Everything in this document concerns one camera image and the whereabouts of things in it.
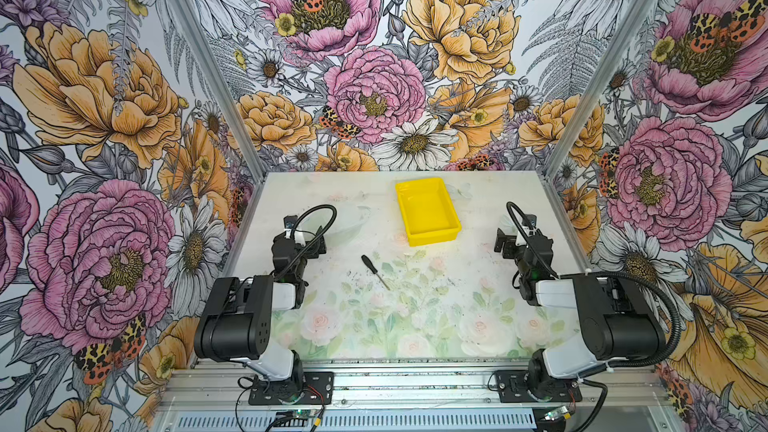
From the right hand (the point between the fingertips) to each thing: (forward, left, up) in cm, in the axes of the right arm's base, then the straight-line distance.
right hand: (513, 237), depth 94 cm
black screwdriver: (-6, +44, -7) cm, 45 cm away
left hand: (+2, +64, +2) cm, 64 cm away
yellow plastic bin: (+16, +25, -6) cm, 30 cm away
